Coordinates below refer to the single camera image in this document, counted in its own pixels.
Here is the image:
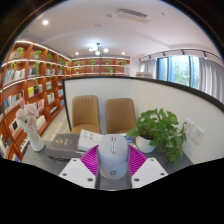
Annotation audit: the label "ceiling air vent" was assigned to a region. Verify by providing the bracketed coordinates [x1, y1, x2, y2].
[114, 8, 150, 24]

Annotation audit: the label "white vase with pink flowers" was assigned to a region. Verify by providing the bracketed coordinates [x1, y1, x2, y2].
[15, 98, 45, 153]

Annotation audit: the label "white computer mouse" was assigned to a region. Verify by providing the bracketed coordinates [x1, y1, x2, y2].
[97, 134, 130, 180]

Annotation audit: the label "ceiling lamp with round bulbs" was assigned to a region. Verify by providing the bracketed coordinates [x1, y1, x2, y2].
[88, 42, 110, 56]

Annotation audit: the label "black track light rail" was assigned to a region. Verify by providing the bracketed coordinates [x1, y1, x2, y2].
[138, 48, 224, 63]

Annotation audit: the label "white wall socket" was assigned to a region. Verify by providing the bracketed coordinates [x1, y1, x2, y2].
[182, 118, 195, 136]
[190, 125, 206, 145]

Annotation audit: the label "white partition with black edge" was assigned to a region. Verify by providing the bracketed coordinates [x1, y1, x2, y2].
[62, 76, 224, 164]

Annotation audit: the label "orange wooden bookshelf unit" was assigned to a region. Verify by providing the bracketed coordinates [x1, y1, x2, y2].
[0, 39, 132, 163]

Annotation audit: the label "green plant in white pot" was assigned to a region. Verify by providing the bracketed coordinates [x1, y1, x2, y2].
[126, 108, 188, 164]

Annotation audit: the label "white sheer curtain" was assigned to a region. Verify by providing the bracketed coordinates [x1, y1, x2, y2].
[199, 56, 224, 104]

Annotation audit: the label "blue and white book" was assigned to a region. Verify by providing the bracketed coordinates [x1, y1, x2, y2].
[125, 133, 138, 148]

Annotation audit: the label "tan upholstered chair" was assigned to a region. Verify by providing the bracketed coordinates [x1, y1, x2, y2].
[70, 95, 102, 135]
[105, 97, 138, 135]

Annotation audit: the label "window with green view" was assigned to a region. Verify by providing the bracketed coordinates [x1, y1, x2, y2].
[156, 54, 201, 90]

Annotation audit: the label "thick black book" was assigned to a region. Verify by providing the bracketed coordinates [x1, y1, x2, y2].
[49, 133, 83, 152]

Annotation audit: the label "recessed ceiling spotlights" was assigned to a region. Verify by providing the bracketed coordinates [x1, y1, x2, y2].
[41, 19, 128, 56]

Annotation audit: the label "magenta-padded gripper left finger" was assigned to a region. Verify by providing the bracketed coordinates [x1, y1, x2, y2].
[58, 144, 101, 190]

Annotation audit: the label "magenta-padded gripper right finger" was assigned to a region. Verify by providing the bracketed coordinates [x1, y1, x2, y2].
[128, 144, 169, 189]

